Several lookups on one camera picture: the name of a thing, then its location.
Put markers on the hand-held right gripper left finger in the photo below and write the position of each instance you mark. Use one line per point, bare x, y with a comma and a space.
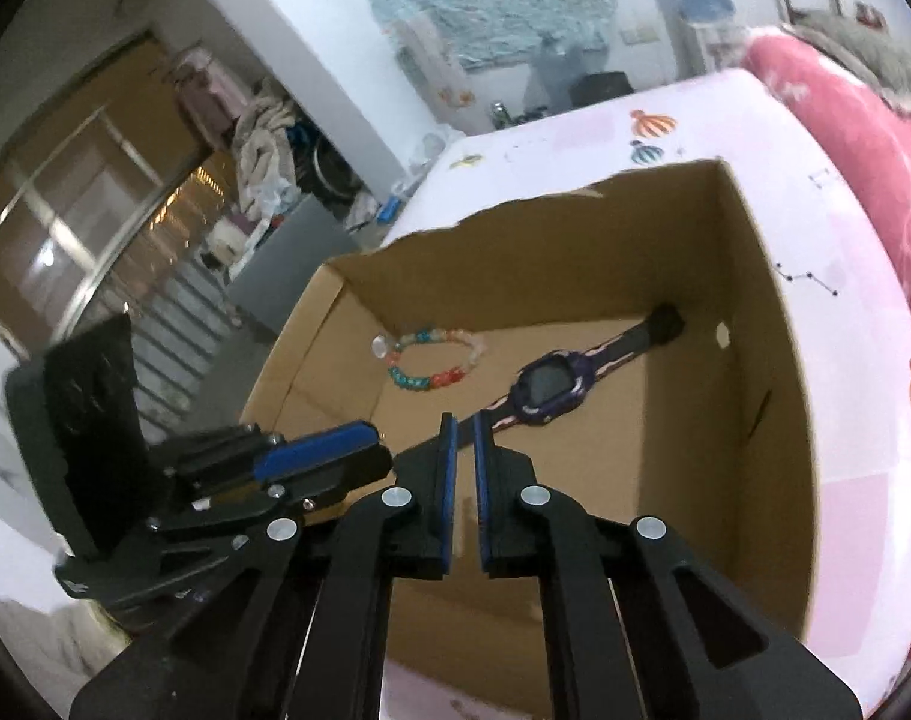
448, 495

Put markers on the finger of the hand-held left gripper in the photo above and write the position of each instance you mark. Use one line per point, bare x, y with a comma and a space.
343, 476
313, 448

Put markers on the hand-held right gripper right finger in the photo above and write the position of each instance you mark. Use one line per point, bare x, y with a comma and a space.
482, 495

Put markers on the brown cardboard box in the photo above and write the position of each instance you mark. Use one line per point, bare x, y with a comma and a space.
688, 465

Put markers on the white railing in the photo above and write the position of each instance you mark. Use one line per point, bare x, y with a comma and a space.
193, 330

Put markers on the grey cabinet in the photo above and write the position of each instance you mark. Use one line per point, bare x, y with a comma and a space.
298, 255

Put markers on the glass sliding door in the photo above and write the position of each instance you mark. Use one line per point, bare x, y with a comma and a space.
73, 187

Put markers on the pile of clothes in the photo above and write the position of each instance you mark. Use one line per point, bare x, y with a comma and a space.
268, 142

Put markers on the balloon print tablecloth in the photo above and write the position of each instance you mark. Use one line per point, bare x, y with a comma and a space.
838, 390

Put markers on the clear water jug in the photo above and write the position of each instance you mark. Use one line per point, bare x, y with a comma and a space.
557, 75

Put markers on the white water dispenser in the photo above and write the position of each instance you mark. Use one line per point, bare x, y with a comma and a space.
707, 49

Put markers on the pink blanket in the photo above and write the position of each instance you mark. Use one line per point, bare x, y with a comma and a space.
860, 142

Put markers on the grey blanket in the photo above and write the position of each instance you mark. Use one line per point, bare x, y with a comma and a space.
860, 52

